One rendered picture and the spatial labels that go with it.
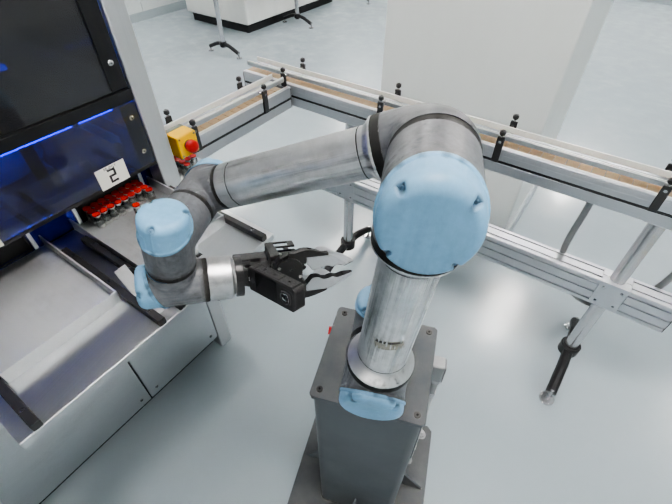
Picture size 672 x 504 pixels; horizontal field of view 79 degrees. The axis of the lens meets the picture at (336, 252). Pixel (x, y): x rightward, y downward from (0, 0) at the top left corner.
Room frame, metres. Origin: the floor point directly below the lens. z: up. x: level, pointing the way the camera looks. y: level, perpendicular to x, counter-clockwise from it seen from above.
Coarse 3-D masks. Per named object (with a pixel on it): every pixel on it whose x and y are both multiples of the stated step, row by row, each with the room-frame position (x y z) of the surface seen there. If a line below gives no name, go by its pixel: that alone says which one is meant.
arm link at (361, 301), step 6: (366, 288) 0.54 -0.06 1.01; (360, 294) 0.53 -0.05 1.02; (366, 294) 0.52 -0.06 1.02; (360, 300) 0.51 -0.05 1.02; (366, 300) 0.51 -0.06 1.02; (360, 306) 0.49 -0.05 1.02; (366, 306) 0.49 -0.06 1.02; (360, 312) 0.49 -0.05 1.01; (354, 318) 0.50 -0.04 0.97; (360, 318) 0.48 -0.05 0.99; (354, 324) 0.48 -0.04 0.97; (360, 324) 0.47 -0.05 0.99; (354, 330) 0.47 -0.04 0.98; (360, 330) 0.45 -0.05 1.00
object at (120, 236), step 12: (156, 180) 1.07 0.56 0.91; (156, 192) 1.05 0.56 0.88; (168, 192) 1.03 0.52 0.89; (120, 216) 0.93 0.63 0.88; (132, 216) 0.93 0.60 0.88; (216, 216) 0.91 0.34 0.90; (84, 228) 0.84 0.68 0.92; (96, 228) 0.88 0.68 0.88; (108, 228) 0.88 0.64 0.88; (120, 228) 0.88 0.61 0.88; (132, 228) 0.88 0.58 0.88; (216, 228) 0.87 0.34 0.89; (96, 240) 0.81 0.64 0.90; (108, 240) 0.83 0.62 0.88; (120, 240) 0.83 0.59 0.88; (132, 240) 0.83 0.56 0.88; (120, 252) 0.75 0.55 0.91; (132, 252) 0.78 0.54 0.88; (132, 264) 0.72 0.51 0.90
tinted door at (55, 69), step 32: (0, 0) 0.90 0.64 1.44; (32, 0) 0.95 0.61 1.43; (64, 0) 1.00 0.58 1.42; (0, 32) 0.88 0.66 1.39; (32, 32) 0.92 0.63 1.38; (64, 32) 0.97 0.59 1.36; (0, 64) 0.86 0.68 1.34; (32, 64) 0.90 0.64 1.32; (64, 64) 0.95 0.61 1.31; (96, 64) 1.01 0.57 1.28; (0, 96) 0.83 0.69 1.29; (32, 96) 0.88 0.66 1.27; (64, 96) 0.93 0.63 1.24; (96, 96) 0.98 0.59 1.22; (0, 128) 0.80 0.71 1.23
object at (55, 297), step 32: (32, 256) 0.77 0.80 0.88; (64, 256) 0.74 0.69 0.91; (0, 288) 0.66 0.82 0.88; (32, 288) 0.66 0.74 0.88; (64, 288) 0.66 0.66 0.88; (96, 288) 0.66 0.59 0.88; (0, 320) 0.56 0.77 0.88; (32, 320) 0.56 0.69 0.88; (64, 320) 0.56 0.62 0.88; (0, 352) 0.48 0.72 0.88; (32, 352) 0.46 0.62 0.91
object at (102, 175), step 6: (114, 162) 0.95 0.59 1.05; (120, 162) 0.97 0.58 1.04; (102, 168) 0.92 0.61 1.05; (108, 168) 0.94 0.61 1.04; (120, 168) 0.96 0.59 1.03; (126, 168) 0.97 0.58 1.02; (96, 174) 0.91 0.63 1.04; (102, 174) 0.92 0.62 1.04; (108, 174) 0.93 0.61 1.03; (120, 174) 0.96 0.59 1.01; (126, 174) 0.97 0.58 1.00; (102, 180) 0.91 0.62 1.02; (108, 180) 0.93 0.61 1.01; (120, 180) 0.95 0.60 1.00; (102, 186) 0.91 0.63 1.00; (108, 186) 0.92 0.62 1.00
